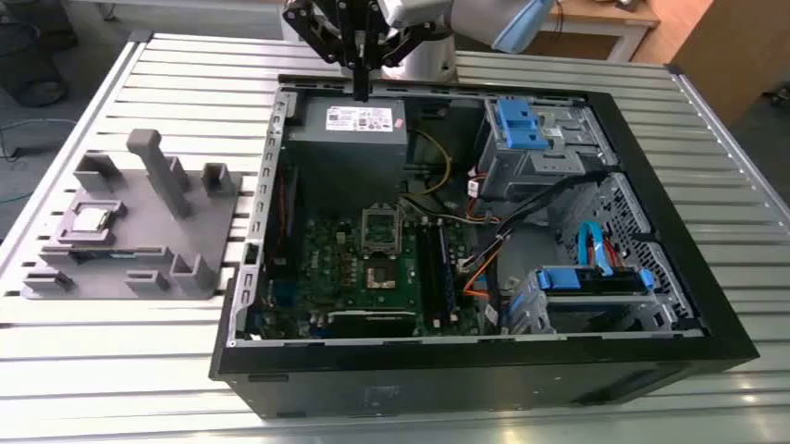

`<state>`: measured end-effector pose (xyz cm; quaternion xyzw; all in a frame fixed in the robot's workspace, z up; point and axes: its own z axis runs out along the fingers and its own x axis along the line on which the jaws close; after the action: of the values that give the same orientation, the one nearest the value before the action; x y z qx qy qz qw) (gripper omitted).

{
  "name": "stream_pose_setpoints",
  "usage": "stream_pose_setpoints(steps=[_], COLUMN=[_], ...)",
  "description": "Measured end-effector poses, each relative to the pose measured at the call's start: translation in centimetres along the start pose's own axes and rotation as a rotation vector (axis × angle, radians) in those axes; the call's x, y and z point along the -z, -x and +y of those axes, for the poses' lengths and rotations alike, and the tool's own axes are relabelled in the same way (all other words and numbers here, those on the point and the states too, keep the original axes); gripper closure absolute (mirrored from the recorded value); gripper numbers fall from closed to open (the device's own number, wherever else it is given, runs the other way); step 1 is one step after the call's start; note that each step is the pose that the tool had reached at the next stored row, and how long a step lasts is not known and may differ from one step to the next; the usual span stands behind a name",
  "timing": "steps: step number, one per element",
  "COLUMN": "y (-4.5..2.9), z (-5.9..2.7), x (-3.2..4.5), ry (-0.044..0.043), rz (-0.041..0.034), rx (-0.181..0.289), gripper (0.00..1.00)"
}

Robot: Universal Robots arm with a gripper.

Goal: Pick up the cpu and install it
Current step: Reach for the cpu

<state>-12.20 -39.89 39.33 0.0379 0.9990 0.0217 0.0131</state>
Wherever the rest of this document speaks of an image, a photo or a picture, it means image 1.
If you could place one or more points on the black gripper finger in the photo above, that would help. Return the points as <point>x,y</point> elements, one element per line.
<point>351,28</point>
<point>370,55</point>

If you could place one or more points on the silver CPU green edge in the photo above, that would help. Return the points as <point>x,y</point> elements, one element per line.
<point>92,219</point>

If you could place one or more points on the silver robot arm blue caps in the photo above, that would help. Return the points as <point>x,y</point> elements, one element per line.
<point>426,60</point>

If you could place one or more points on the CPU socket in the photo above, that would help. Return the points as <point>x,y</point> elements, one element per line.
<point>382,277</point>

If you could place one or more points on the grey power supply unit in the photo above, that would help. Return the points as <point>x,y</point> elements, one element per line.
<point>346,162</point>

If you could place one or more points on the blue disk carrier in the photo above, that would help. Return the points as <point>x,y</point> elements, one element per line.
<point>521,125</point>

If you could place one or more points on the thin metal locking lever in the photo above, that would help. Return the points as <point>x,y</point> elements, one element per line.
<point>403,217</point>

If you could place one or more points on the wooden desk white legs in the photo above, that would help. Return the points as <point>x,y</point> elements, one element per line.
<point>593,14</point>

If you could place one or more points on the silver disk bay cage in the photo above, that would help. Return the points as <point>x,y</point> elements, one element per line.
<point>555,162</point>
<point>593,303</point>

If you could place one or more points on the black RAM slot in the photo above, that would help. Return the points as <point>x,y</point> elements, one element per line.
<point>426,268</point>

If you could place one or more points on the green motherboard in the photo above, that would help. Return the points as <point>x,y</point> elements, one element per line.
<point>334,277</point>

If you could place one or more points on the installed dark RAM stick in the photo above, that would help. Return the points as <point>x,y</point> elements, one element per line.
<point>446,273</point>

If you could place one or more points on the grey parts rack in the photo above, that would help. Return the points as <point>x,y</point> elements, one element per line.
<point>142,231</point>

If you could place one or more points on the hard disk in blue carrier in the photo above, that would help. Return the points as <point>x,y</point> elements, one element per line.
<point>562,279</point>

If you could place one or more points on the black graphics card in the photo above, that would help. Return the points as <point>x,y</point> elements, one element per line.
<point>370,324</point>

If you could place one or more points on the brown wooden cabinet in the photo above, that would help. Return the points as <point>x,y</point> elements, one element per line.
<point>741,46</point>

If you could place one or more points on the black PC case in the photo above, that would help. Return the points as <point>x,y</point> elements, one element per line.
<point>433,384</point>

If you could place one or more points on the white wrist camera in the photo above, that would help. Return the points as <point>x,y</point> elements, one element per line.
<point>410,11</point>

